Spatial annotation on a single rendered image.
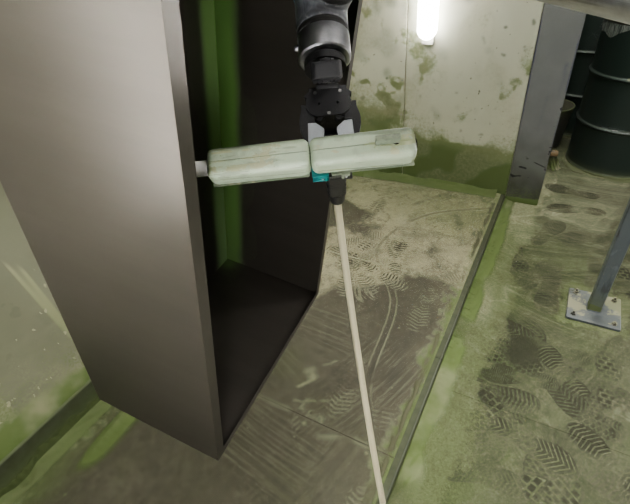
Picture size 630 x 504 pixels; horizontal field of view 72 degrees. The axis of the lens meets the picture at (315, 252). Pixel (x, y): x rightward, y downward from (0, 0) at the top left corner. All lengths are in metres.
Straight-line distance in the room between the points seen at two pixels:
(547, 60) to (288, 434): 2.08
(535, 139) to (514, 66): 0.41
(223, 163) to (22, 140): 0.26
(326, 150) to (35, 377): 1.43
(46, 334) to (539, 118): 2.47
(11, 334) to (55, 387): 0.24
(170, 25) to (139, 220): 0.26
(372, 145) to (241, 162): 0.19
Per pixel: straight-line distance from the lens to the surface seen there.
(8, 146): 0.74
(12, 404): 1.81
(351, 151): 0.64
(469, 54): 2.60
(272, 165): 0.64
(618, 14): 0.64
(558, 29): 2.53
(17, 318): 1.83
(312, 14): 0.80
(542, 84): 2.59
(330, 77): 0.66
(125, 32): 0.49
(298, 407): 1.67
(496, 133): 2.70
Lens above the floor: 1.43
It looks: 37 degrees down
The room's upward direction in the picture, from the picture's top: 7 degrees counter-clockwise
